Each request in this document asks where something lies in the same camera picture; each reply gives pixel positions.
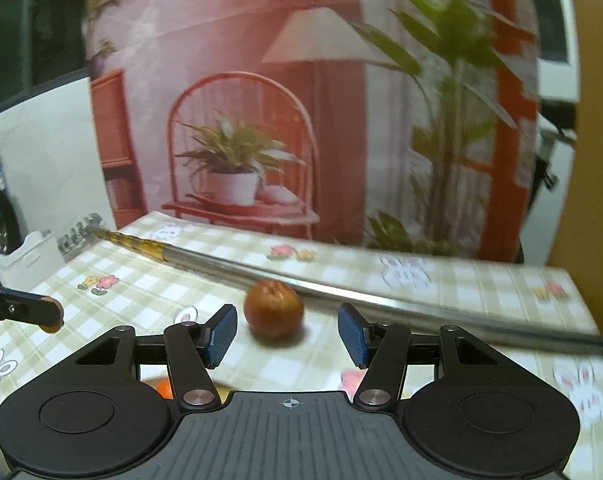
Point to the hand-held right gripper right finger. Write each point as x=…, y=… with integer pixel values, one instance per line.
x=354, y=336

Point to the wooden board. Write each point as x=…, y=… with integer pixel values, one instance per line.
x=601, y=160

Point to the red apple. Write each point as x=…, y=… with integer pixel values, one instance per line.
x=274, y=310

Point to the checked bunny print tablecloth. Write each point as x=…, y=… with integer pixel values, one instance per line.
x=131, y=270

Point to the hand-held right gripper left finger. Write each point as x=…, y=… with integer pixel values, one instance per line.
x=221, y=336

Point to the white panel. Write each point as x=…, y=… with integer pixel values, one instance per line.
x=46, y=160

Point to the printed room scene backdrop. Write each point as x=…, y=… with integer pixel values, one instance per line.
x=281, y=110

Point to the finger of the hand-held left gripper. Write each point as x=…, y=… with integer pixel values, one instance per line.
x=21, y=307

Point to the small orange tangerine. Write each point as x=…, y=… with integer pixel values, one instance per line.
x=51, y=329
x=162, y=390

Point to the yellow lemon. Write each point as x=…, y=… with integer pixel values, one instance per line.
x=224, y=393

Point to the telescopic metal back scratcher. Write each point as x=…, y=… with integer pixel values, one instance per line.
x=331, y=287

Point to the white plastic box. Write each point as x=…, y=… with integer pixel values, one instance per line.
x=31, y=260

